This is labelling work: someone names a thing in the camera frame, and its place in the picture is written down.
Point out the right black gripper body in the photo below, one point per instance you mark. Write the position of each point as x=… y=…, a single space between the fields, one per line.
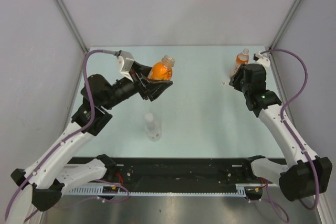
x=237 y=81

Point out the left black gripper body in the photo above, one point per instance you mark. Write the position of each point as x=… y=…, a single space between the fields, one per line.
x=140 y=88

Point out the small orange juice bottle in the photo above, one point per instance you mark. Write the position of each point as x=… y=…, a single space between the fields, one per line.
x=162 y=70

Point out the large orange tea bottle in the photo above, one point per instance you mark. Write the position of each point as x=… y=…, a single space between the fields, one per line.
x=241 y=58

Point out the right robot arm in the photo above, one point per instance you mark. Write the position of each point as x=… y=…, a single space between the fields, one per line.
x=305 y=174

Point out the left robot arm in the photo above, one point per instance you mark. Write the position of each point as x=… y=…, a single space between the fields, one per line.
x=46 y=180

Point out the clear water bottle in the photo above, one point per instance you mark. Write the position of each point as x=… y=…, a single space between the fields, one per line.
x=152 y=127

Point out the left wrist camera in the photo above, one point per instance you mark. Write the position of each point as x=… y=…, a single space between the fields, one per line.
x=125 y=62

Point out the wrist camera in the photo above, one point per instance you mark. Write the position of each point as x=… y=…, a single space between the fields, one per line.
x=261 y=60
x=125 y=62

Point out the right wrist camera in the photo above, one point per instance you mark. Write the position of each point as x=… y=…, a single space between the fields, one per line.
x=261 y=60

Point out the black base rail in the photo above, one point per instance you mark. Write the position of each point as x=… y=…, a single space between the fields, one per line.
x=191 y=175

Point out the white slotted cable duct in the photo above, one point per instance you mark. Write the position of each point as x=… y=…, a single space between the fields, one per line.
x=112 y=190

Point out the right aluminium frame post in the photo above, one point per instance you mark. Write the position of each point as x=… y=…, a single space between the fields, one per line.
x=285 y=23

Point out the aluminium frame post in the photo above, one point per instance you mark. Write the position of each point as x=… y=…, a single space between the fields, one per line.
x=60 y=4
x=285 y=23

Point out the left aluminium frame post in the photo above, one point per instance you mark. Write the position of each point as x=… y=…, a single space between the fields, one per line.
x=60 y=4

